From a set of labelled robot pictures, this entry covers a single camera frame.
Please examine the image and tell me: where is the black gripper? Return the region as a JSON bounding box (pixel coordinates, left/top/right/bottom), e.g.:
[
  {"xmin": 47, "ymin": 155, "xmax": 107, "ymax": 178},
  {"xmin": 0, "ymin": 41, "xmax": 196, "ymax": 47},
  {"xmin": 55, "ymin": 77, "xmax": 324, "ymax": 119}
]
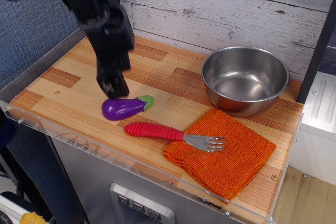
[{"xmin": 85, "ymin": 7, "xmax": 134, "ymax": 98}]

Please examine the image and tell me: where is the dark right vertical post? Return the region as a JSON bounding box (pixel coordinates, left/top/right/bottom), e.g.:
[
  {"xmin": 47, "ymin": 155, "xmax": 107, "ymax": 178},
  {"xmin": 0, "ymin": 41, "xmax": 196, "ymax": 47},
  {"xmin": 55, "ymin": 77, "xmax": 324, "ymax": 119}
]
[{"xmin": 296, "ymin": 0, "xmax": 336, "ymax": 103}]

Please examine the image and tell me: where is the stainless steel bowl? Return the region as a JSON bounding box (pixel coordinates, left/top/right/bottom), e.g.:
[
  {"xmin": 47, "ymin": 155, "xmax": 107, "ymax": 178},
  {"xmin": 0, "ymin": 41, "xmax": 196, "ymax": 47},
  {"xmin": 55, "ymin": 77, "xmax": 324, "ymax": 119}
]
[{"xmin": 201, "ymin": 46, "xmax": 290, "ymax": 117}]

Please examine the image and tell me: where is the white side cabinet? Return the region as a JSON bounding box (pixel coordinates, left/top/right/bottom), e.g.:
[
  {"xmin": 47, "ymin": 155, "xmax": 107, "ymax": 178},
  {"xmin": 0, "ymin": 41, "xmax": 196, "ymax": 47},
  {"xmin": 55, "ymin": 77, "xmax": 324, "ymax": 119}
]
[{"xmin": 289, "ymin": 72, "xmax": 335, "ymax": 185}]

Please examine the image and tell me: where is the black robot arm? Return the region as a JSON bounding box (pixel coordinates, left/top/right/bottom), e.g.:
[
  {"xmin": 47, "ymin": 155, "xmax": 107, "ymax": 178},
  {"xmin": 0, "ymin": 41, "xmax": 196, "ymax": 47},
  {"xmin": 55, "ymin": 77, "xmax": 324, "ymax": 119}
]
[{"xmin": 9, "ymin": 0, "xmax": 134, "ymax": 99}]

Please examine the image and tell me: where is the orange knitted cloth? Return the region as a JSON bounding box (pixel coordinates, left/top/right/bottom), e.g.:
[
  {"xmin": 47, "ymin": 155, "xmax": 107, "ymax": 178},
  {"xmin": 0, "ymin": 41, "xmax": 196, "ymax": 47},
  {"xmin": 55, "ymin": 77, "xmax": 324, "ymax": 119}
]
[{"xmin": 163, "ymin": 109, "xmax": 276, "ymax": 200}]

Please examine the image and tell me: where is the red handled metal fork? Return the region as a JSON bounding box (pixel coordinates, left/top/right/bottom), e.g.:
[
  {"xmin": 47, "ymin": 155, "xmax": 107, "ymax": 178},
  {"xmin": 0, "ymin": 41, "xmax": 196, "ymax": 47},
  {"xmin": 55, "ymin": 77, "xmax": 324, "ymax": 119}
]
[{"xmin": 124, "ymin": 122, "xmax": 225, "ymax": 152}]

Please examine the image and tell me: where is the silver control panel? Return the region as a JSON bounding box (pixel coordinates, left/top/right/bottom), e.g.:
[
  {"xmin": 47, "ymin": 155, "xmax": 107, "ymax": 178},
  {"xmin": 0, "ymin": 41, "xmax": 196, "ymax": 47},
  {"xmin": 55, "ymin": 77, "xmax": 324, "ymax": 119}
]
[{"xmin": 110, "ymin": 182, "xmax": 175, "ymax": 223}]

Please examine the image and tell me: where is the purple toy eggplant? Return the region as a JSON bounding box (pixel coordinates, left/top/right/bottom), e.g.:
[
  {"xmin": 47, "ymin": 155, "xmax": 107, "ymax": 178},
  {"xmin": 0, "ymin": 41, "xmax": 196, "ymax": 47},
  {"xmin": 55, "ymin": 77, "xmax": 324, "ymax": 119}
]
[{"xmin": 101, "ymin": 95, "xmax": 154, "ymax": 121}]

